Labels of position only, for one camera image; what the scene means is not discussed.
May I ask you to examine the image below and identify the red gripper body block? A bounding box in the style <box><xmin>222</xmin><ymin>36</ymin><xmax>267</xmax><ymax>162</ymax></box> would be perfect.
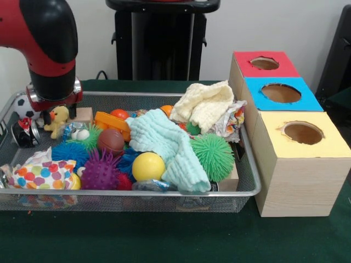
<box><xmin>26</xmin><ymin>78</ymin><xmax>84</xmax><ymax>113</ymax></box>

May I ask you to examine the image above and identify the yellow plush duck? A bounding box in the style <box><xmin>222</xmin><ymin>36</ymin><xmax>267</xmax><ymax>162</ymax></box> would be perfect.
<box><xmin>43</xmin><ymin>105</ymin><xmax>70</xmax><ymax>140</ymax></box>

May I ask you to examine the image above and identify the multicoloured patterned cloth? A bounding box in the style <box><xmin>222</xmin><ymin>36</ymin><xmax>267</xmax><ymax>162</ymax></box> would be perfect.
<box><xmin>7</xmin><ymin>147</ymin><xmax>77</xmax><ymax>190</ymax></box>

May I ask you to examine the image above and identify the mint green waffle cloth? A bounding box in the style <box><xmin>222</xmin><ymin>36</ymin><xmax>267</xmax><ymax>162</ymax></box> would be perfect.
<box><xmin>125</xmin><ymin>108</ymin><xmax>212</xmax><ymax>192</ymax></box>

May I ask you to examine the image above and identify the cream waffle cloth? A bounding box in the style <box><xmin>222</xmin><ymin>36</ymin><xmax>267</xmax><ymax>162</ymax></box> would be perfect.
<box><xmin>169</xmin><ymin>80</ymin><xmax>235</xmax><ymax>134</ymax></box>

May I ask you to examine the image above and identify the clear mesh bin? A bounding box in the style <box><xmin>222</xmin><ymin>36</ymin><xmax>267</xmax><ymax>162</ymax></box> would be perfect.
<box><xmin>0</xmin><ymin>89</ymin><xmax>262</xmax><ymax>212</ymax></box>

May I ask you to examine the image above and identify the wooden box with three holes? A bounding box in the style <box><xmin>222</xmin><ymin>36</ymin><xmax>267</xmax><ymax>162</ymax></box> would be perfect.
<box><xmin>228</xmin><ymin>50</ymin><xmax>351</xmax><ymax>218</ymax></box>

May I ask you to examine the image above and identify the small soccer ball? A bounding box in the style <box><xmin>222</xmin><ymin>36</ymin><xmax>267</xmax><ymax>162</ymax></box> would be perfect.
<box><xmin>13</xmin><ymin>94</ymin><xmax>42</xmax><ymax>121</ymax></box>

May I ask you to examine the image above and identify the green spiky ball with eyes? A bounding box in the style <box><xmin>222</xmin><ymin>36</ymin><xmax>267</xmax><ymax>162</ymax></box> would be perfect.
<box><xmin>67</xmin><ymin>123</ymin><xmax>104</xmax><ymax>150</ymax></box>

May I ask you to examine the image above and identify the plain blue spiky ball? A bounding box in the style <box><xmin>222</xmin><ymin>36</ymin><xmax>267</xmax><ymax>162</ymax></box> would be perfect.
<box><xmin>51</xmin><ymin>141</ymin><xmax>90</xmax><ymax>168</ymax></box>

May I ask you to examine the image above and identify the brown toy football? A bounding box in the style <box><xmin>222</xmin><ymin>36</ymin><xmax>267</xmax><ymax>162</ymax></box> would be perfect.
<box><xmin>97</xmin><ymin>128</ymin><xmax>126</xmax><ymax>156</ymax></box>

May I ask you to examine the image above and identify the purple spiky toy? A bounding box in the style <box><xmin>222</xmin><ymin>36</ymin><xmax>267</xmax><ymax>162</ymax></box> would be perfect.
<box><xmin>81</xmin><ymin>149</ymin><xmax>121</xmax><ymax>190</ymax></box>

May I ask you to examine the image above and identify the smooth yellow ball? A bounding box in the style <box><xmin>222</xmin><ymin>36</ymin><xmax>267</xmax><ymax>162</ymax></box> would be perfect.
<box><xmin>132</xmin><ymin>152</ymin><xmax>166</xmax><ymax>182</ymax></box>

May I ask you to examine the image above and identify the plain green spiky ball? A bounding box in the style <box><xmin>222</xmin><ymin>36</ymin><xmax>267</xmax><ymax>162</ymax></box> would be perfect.
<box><xmin>190</xmin><ymin>133</ymin><xmax>236</xmax><ymax>182</ymax></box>

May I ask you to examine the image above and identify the dark green tablecloth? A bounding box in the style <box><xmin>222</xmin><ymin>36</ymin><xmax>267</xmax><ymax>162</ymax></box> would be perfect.
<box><xmin>0</xmin><ymin>79</ymin><xmax>351</xmax><ymax>263</ymax></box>

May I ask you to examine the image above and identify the black upright panel stand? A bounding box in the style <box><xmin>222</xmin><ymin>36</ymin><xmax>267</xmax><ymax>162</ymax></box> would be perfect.
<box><xmin>315</xmin><ymin>4</ymin><xmax>351</xmax><ymax>129</ymax></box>

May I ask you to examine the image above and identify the black looped cable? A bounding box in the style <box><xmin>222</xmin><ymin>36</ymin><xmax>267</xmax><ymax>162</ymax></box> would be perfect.
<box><xmin>94</xmin><ymin>70</ymin><xmax>118</xmax><ymax>81</ymax></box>

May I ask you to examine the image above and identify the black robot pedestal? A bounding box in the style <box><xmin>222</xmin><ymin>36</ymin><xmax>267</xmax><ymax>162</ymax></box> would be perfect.
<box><xmin>105</xmin><ymin>0</ymin><xmax>222</xmax><ymax>81</ymax></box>

